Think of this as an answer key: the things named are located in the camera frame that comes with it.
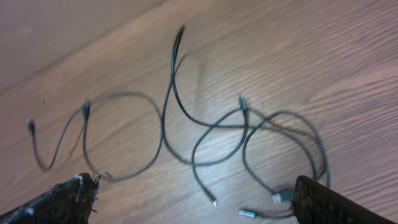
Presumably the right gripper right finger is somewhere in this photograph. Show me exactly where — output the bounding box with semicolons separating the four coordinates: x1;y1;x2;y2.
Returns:
292;175;395;224

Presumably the black USB-A cable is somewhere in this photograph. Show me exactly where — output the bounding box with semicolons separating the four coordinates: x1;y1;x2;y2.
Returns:
241;110;331;205

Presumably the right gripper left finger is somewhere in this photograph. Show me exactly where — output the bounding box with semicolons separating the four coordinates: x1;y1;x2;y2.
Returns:
1;172;101;224

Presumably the black short cable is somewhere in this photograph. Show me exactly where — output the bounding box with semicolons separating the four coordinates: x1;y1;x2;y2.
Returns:
26;90;164;183

